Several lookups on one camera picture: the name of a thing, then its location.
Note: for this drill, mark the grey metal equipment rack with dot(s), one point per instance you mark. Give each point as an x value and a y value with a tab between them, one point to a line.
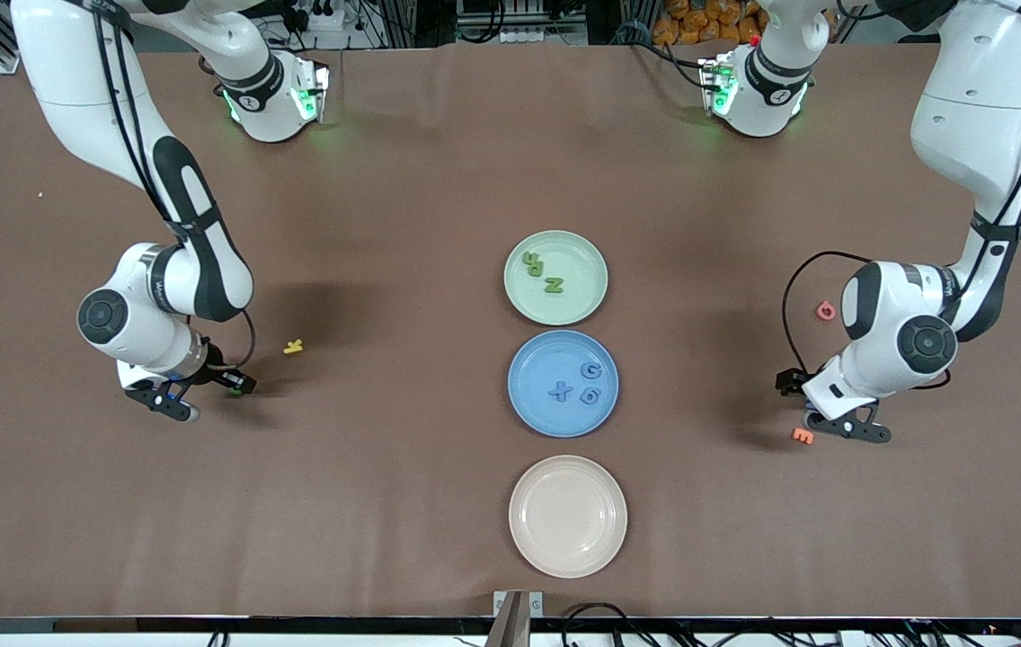
519	18

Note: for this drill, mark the blue letter X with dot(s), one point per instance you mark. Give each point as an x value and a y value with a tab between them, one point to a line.
559	391

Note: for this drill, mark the orange letter E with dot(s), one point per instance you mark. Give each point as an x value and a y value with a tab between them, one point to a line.
801	437

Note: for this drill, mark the blue letter g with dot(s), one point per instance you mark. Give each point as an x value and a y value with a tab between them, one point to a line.
584	371
586	396

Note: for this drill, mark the metal table edge bracket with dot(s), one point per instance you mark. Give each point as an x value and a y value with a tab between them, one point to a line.
518	611

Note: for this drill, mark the yellow letter K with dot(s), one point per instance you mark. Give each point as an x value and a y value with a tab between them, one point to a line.
293	346

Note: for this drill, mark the green letter U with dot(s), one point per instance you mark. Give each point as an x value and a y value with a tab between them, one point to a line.
527	260

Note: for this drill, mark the white power strip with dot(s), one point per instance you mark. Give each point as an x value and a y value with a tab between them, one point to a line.
317	13

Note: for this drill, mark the light green plate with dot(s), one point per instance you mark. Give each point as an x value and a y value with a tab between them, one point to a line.
578	301

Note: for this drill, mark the red letter O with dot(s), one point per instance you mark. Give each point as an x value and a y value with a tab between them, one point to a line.
820	314

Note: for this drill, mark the blue plate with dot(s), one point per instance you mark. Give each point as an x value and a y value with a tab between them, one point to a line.
537	413

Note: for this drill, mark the beige plate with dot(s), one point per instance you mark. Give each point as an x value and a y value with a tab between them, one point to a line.
568	517

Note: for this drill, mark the green letter N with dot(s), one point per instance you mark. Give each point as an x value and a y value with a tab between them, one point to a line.
554	286

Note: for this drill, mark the orange objects heap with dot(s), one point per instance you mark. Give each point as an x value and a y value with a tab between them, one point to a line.
708	22

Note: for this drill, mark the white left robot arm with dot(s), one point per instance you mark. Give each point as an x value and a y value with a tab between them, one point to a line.
978	108

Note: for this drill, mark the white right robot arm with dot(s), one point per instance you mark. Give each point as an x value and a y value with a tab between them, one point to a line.
142	337

